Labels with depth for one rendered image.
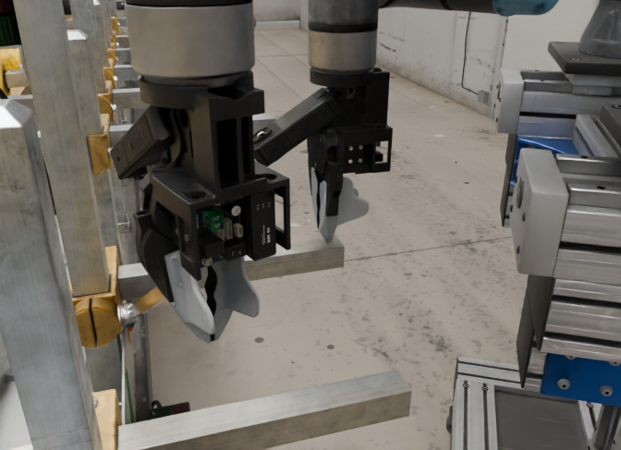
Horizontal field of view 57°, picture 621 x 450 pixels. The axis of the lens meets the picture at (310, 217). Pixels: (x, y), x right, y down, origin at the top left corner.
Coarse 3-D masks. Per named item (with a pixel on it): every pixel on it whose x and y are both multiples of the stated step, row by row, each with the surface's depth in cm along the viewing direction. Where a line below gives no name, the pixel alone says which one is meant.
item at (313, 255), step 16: (320, 240) 74; (336, 240) 74; (272, 256) 70; (288, 256) 70; (304, 256) 71; (320, 256) 72; (336, 256) 72; (128, 272) 66; (144, 272) 66; (256, 272) 70; (272, 272) 71; (288, 272) 71; (304, 272) 72; (128, 288) 66; (144, 288) 67
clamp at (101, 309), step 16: (112, 256) 68; (112, 272) 65; (112, 288) 61; (80, 304) 59; (96, 304) 59; (112, 304) 60; (80, 320) 58; (96, 320) 59; (112, 320) 59; (80, 336) 59; (96, 336) 61; (112, 336) 60
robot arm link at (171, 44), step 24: (144, 24) 32; (168, 24) 31; (192, 24) 31; (216, 24) 32; (240, 24) 33; (144, 48) 33; (168, 48) 32; (192, 48) 32; (216, 48) 32; (240, 48) 34; (144, 72) 33; (168, 72) 33; (192, 72) 32; (216, 72) 33; (240, 72) 34
